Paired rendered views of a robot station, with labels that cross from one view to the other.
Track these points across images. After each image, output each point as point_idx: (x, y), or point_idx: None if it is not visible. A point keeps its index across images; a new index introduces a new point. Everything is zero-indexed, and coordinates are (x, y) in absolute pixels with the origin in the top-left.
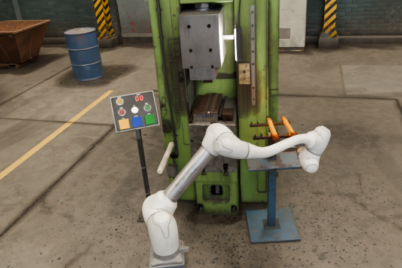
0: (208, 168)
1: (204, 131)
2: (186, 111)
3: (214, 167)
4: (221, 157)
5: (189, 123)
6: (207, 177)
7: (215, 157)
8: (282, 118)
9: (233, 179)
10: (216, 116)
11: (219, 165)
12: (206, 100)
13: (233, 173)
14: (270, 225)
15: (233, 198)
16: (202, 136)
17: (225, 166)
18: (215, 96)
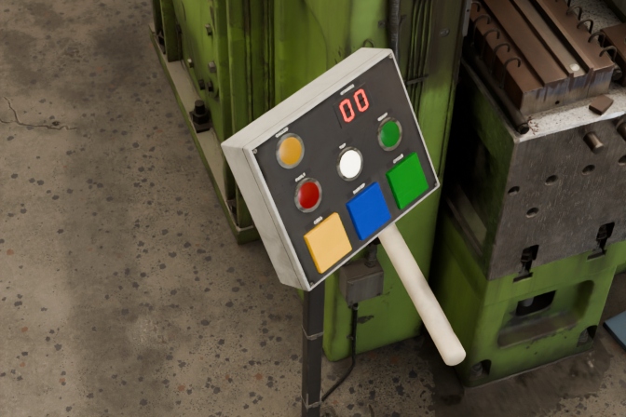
0: (545, 257)
1: (571, 146)
2: (451, 70)
3: (566, 247)
4: (601, 209)
5: (514, 133)
6: (534, 281)
7: (578, 217)
8: None
9: (615, 259)
10: (606, 77)
11: (587, 235)
12: None
13: (621, 242)
14: None
15: (593, 311)
16: (557, 164)
17: (601, 231)
18: None
